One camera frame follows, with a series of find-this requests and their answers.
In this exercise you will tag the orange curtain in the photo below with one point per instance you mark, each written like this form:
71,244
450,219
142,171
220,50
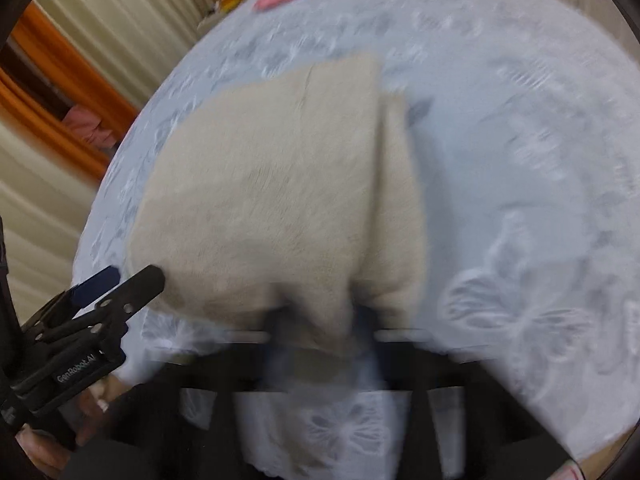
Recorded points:
42,77

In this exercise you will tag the cream knit sweater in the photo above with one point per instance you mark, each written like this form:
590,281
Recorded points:
296,191

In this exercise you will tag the person's left hand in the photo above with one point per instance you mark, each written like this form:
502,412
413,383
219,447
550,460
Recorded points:
49,444

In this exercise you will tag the pink hanging garment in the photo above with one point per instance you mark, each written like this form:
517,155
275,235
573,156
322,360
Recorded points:
89,128

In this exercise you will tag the blue butterfly bedspread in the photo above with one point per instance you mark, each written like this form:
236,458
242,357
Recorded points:
525,118

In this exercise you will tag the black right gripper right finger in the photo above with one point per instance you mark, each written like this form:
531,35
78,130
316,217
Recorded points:
461,422

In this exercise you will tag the cream pleated curtain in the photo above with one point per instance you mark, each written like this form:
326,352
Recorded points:
133,44

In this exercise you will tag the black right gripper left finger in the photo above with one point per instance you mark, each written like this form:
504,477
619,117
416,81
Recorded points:
147,436

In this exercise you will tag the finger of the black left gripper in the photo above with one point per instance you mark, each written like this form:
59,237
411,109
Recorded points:
64,306
125,300

